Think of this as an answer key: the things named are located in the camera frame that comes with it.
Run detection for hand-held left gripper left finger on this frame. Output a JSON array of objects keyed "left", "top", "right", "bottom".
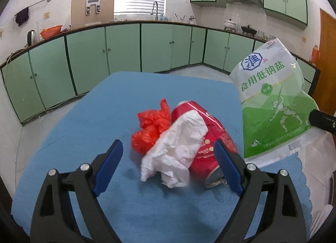
[{"left": 31, "top": 140, "right": 124, "bottom": 243}]

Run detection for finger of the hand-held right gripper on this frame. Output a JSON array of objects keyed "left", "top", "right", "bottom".
[{"left": 308, "top": 110, "right": 336, "bottom": 135}]

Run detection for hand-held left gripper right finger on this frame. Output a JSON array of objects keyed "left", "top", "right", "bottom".
[{"left": 214, "top": 140, "right": 307, "bottom": 243}]

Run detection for crushed red can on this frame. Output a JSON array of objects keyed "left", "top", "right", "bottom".
[{"left": 171, "top": 100, "right": 239, "bottom": 188}]

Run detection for white tissue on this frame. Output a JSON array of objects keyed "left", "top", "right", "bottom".
[{"left": 140, "top": 110, "right": 208, "bottom": 189}]

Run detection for red plastic bag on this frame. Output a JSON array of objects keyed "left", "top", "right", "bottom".
[{"left": 131, "top": 98, "right": 172, "bottom": 154}]

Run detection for white and green salt bag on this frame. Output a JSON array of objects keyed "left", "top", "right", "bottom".
[{"left": 230, "top": 37, "right": 322, "bottom": 168}]

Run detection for wooden door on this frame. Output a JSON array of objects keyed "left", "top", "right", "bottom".
[{"left": 310, "top": 8, "right": 336, "bottom": 117}]

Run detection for blue tablecloth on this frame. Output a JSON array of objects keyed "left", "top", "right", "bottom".
[{"left": 11, "top": 71, "right": 314, "bottom": 243}]

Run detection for orange thermos bottle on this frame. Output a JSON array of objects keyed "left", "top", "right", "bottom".
[{"left": 311, "top": 45, "right": 321, "bottom": 63}]

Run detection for green lower kitchen cabinets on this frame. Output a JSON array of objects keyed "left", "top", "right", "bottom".
[{"left": 0, "top": 21, "right": 321, "bottom": 124}]

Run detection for black wok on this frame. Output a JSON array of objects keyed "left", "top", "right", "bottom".
[{"left": 241, "top": 24, "right": 258, "bottom": 35}]

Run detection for orange plastic basin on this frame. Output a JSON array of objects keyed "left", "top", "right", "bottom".
[{"left": 40, "top": 25, "right": 64, "bottom": 40}]

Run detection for brown cardboard board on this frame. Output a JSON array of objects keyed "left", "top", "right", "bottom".
[{"left": 71, "top": 0, "right": 115, "bottom": 30}]

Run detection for dark hanging towel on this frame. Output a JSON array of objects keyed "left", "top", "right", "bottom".
[{"left": 15, "top": 7, "right": 29, "bottom": 26}]

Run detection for metal towel rail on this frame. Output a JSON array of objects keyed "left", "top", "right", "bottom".
[{"left": 14, "top": 0, "right": 51, "bottom": 17}]

